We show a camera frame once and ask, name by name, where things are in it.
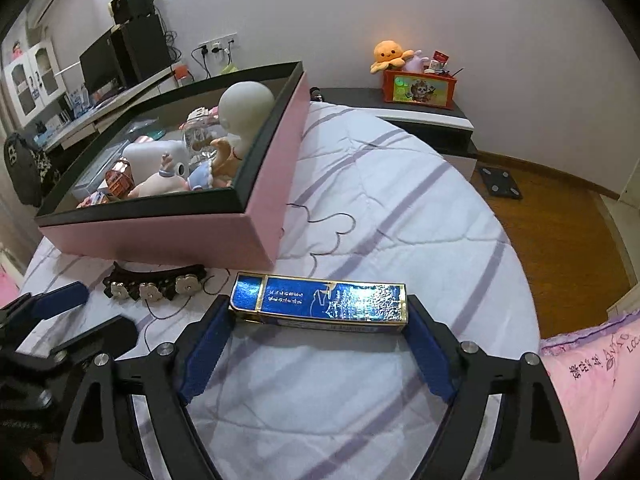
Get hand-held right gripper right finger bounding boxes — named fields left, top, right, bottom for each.
left=405, top=294, right=581, bottom=480

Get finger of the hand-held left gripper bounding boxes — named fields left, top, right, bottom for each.
left=15, top=315, right=126, bottom=367
left=0, top=281, right=90, bottom=327

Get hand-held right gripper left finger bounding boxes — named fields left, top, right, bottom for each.
left=60, top=296, right=236, bottom=480

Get pink box with black rim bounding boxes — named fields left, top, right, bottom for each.
left=34, top=60, right=312, bottom=271

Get shiny blue box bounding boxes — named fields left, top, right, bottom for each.
left=228, top=271, right=408, bottom=333

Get pink bedsheet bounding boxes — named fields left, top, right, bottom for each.
left=0, top=255, right=23, bottom=293

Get black flowered hair clip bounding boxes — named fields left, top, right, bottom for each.
left=102, top=262, right=208, bottom=302

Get clear plastic bag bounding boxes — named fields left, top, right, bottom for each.
left=70, top=145, right=126, bottom=197

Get grey jacket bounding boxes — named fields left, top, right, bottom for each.
left=2, top=132, right=61, bottom=206

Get pig figurine with blue dress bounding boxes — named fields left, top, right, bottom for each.
left=127, top=154, right=216, bottom=198

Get pink embroidered pillow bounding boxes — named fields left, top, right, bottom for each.
left=539, top=312, right=640, bottom=480

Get white desk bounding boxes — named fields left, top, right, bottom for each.
left=30, top=60, right=183, bottom=153

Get dark bathroom scale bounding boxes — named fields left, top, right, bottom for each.
left=477, top=166, right=523, bottom=200

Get green and white packet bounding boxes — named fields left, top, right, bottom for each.
left=127, top=120, right=167, bottom=142

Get blue and white box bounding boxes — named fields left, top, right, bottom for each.
left=67, top=87, right=93, bottom=116

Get white glass-door cabinet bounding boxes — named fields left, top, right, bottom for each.
left=2, top=40, right=66, bottom=126

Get patterned fabric ball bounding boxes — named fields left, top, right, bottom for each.
left=186, top=106, right=221, bottom=133

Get black computer monitor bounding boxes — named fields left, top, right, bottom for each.
left=79, top=30, right=123, bottom=95

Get low black-topped cabinet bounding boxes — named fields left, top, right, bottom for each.
left=310, top=87, right=478, bottom=181

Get white-headed doll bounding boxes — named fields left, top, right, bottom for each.
left=210, top=81, right=276, bottom=188

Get black speaker stack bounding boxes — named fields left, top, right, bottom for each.
left=110, top=14, right=171, bottom=88

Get orange toy box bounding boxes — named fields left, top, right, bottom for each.
left=382, top=69, right=458, bottom=111

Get pink plush toy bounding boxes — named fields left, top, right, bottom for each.
left=402, top=50, right=432, bottom=73

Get black speaker box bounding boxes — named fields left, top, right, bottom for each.
left=109, top=0, right=156, bottom=25

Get orange octopus plush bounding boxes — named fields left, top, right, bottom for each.
left=370, top=40, right=416, bottom=75

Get black power cable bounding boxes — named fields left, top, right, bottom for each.
left=191, top=45, right=232, bottom=79

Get white wall power outlet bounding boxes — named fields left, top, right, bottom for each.
left=197, top=34, right=240, bottom=56

